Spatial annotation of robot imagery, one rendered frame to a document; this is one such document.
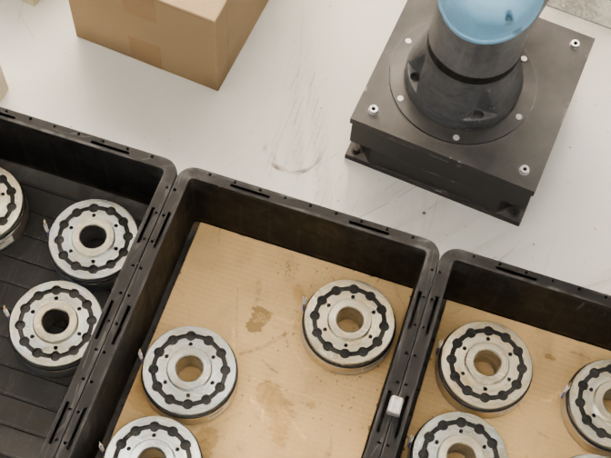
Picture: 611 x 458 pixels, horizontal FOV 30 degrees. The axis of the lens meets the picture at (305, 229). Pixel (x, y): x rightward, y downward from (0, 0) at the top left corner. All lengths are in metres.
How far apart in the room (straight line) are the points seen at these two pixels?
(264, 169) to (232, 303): 0.28
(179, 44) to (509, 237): 0.50
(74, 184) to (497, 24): 0.53
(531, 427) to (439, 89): 0.43
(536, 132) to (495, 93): 0.09
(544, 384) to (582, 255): 0.28
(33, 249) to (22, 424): 0.21
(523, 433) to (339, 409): 0.20
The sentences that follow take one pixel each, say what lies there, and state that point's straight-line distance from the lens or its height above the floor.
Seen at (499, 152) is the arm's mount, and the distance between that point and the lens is 1.46.
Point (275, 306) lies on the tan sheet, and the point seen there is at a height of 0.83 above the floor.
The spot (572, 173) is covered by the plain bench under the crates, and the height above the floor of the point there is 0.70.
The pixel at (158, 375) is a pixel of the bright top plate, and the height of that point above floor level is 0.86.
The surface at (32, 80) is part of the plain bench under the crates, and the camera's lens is 1.62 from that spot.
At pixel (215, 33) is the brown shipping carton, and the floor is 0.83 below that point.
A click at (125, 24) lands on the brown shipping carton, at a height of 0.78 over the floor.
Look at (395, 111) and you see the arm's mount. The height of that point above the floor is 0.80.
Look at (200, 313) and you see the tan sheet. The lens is 1.29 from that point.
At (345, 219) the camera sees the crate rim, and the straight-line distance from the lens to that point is 1.23.
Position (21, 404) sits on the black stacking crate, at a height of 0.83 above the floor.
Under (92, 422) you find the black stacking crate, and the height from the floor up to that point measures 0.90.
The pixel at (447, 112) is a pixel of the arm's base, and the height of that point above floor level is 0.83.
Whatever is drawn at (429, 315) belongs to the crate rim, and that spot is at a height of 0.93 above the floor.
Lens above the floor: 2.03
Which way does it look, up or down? 64 degrees down
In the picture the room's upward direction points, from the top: 5 degrees clockwise
